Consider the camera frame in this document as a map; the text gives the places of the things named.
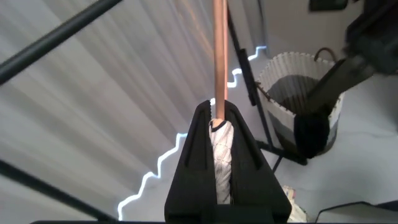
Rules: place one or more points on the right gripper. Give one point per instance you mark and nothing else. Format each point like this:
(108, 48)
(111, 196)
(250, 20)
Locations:
(376, 37)

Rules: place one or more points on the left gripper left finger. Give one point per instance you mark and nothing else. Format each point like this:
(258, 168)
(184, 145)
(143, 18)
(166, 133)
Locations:
(192, 180)

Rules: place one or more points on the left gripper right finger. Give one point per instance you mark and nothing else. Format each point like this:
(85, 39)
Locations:
(255, 186)

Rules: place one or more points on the cream printed garment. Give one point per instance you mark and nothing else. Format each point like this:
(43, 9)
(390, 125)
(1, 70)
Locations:
(222, 155)

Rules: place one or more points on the pink clothes hanger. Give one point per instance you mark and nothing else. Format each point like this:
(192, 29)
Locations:
(219, 62)

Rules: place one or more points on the white laundry basket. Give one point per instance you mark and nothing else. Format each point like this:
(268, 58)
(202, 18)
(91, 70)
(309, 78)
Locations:
(286, 71)

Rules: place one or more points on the black clothes rack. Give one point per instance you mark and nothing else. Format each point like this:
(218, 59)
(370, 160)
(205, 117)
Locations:
(46, 40)

